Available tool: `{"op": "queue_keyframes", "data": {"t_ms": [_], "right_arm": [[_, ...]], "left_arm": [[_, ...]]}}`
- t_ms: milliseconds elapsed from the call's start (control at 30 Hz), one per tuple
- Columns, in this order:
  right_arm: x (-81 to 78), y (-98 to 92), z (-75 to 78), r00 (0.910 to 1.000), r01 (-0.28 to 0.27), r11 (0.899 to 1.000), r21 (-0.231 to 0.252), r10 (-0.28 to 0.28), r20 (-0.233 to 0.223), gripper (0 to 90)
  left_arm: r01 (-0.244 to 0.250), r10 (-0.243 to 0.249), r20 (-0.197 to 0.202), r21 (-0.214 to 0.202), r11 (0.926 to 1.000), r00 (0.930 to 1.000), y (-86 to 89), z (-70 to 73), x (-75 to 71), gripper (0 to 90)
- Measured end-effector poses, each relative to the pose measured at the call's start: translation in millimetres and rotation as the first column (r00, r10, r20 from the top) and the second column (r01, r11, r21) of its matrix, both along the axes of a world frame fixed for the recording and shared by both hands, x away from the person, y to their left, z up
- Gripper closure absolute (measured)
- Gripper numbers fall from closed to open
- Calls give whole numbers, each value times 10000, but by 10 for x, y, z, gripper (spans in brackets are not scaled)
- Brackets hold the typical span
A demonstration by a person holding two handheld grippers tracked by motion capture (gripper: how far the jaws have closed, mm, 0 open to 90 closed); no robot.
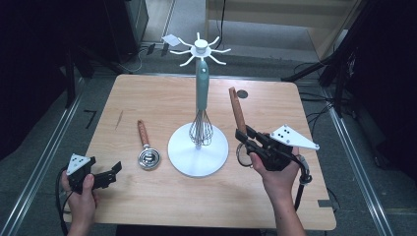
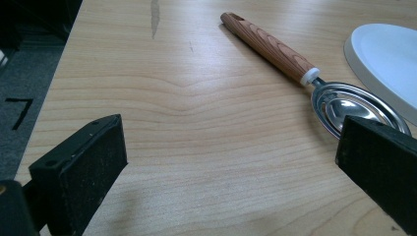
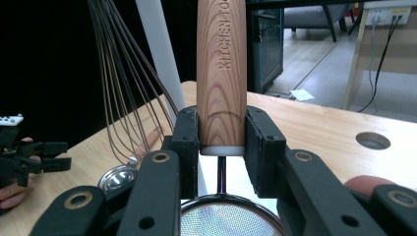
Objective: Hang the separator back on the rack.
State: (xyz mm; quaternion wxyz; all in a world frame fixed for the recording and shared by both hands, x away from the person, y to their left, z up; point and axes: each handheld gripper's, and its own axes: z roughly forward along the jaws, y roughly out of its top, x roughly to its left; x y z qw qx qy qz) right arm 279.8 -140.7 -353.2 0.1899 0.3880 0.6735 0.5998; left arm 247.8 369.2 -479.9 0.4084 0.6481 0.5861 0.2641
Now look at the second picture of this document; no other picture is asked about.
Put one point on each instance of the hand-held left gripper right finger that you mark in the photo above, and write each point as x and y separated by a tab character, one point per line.
383	160

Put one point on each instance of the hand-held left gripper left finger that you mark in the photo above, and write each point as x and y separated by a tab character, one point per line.
78	183

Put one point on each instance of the white plate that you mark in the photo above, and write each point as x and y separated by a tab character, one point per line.
383	55

